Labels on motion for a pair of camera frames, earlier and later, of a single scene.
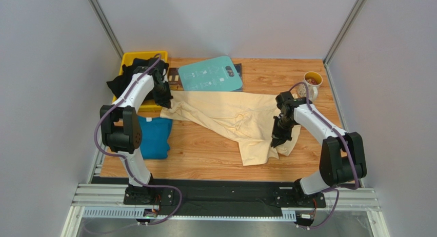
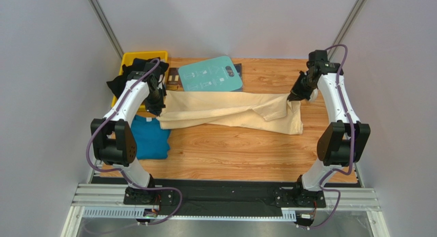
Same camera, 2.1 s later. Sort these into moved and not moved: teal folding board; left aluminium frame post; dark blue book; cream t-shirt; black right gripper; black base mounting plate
Moved: cream t-shirt; black right gripper
Not moved: black base mounting plate; dark blue book; left aluminium frame post; teal folding board
